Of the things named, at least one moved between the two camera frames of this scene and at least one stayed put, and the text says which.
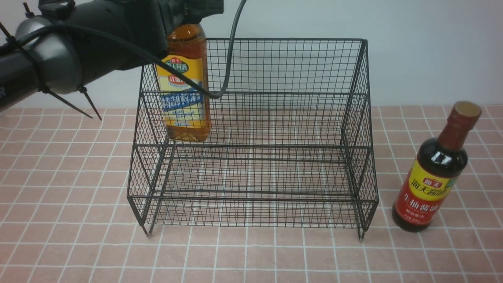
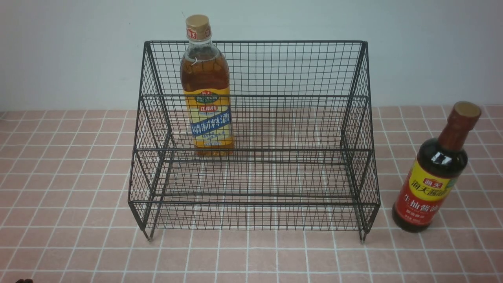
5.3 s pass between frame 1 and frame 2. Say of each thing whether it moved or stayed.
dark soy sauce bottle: stayed
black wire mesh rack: stayed
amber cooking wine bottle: moved
